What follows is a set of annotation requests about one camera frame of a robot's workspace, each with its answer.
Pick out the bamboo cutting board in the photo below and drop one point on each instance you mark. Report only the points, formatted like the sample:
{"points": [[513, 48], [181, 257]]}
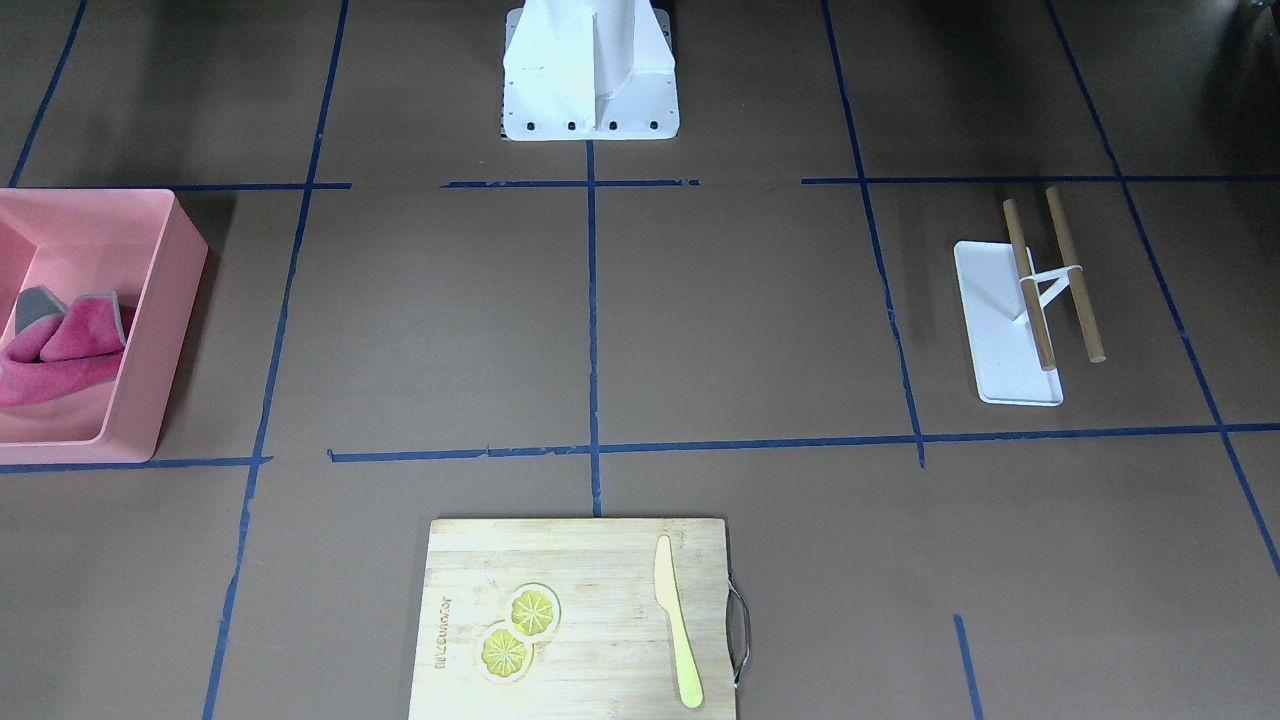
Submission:
{"points": [[611, 657]]}

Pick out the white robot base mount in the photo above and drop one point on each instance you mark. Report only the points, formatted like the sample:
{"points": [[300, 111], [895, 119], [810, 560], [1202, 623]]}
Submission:
{"points": [[589, 70]]}

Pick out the pink plastic bin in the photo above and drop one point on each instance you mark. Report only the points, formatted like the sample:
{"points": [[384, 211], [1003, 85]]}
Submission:
{"points": [[138, 243]]}

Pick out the pink and grey cleaning cloth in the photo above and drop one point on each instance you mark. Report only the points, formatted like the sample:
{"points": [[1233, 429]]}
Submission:
{"points": [[60, 349]]}

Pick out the yellow plastic knife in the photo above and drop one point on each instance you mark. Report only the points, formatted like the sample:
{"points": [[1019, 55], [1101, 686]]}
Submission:
{"points": [[688, 681]]}

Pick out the lemon slice near board edge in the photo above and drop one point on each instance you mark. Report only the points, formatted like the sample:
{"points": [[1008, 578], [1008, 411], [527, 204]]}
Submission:
{"points": [[504, 656]]}

